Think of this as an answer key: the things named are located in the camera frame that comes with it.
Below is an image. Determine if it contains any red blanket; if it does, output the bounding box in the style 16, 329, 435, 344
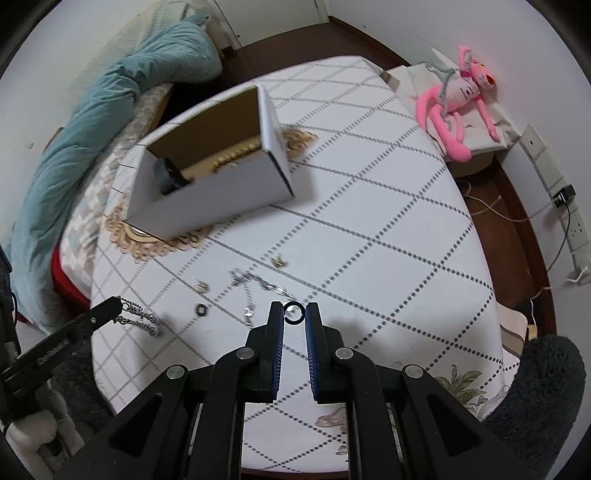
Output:
50, 245, 90, 310

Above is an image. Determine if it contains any white cloth covered nightstand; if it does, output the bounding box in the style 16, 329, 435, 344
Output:
383, 45, 521, 178

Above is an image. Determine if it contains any silver earring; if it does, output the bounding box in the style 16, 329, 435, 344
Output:
194, 281, 209, 294

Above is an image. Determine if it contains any teal quilted duvet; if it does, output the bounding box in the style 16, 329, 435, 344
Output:
8, 13, 222, 334

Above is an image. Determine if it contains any white power strip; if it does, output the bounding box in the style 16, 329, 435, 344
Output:
520, 124, 590, 284

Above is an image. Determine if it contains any white cardboard box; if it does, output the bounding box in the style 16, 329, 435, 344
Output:
124, 84, 294, 241

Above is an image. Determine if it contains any silver chain necklace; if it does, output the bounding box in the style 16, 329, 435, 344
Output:
229, 268, 297, 324

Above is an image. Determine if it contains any silver chain bracelet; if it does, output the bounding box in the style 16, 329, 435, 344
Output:
115, 299, 164, 338

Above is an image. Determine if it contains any pink panther plush toy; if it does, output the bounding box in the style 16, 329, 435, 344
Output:
415, 45, 500, 163

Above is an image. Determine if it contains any black charger plug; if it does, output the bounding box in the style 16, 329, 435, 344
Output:
552, 184, 576, 208

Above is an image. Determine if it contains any white patterned tablecloth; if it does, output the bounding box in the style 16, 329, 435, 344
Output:
91, 56, 517, 419

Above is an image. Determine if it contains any gold earring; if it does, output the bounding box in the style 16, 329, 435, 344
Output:
270, 255, 288, 269

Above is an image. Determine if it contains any wooden bead bracelet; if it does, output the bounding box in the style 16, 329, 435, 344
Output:
209, 138, 263, 173

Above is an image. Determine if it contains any dark fuzzy cushion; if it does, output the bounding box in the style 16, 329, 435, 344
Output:
484, 336, 586, 479

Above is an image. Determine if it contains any checkered bed sheet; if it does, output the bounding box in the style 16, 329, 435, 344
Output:
59, 83, 172, 298

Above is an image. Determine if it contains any white door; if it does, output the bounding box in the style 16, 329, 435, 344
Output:
214, 0, 328, 47

